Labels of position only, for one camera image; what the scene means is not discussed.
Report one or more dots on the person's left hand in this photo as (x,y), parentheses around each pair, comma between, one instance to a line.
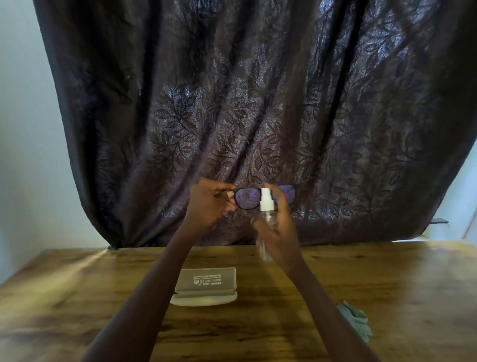
(205,206)

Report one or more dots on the black framed eyeglasses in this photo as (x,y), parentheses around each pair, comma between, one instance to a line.
(249,197)

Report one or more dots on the grey open glasses case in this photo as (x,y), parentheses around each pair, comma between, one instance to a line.
(205,286)

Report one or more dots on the person's left thumb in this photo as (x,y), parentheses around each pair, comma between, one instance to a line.
(228,202)

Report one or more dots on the person's left forearm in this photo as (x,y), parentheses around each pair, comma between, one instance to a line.
(141,298)

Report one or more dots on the person's right forearm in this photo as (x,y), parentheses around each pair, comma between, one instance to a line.
(329,315)

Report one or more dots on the clear spray bottle white nozzle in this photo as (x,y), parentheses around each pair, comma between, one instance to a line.
(266,223)

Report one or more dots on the person's right hand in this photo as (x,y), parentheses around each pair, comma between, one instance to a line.
(280,235)

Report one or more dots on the dark leaf patterned curtain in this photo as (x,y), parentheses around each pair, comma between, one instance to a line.
(261,112)

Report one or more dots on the teal cleaning cloth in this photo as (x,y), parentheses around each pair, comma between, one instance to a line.
(356,321)

